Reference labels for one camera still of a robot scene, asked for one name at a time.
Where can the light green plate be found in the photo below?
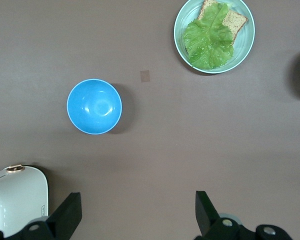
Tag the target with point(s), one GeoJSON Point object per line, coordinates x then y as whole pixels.
{"type": "Point", "coordinates": [242, 50]}

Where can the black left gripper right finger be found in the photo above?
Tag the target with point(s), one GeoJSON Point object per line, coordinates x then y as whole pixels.
{"type": "Point", "coordinates": [206, 215]}

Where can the green lettuce leaf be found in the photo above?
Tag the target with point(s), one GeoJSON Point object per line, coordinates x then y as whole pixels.
{"type": "Point", "coordinates": [207, 42]}

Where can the brown bread slice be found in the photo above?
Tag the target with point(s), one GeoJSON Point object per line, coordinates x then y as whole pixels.
{"type": "Point", "coordinates": [236, 21]}

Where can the blue plastic bowl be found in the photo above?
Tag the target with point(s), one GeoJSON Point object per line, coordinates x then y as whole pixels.
{"type": "Point", "coordinates": [94, 106]}

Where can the white toaster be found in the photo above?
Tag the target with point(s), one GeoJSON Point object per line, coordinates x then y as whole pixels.
{"type": "Point", "coordinates": [15, 195]}

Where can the brown tape patch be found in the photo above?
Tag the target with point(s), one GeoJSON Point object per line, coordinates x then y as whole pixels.
{"type": "Point", "coordinates": [145, 76]}

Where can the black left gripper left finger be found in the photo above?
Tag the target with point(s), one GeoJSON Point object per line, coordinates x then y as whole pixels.
{"type": "Point", "coordinates": [67, 215]}

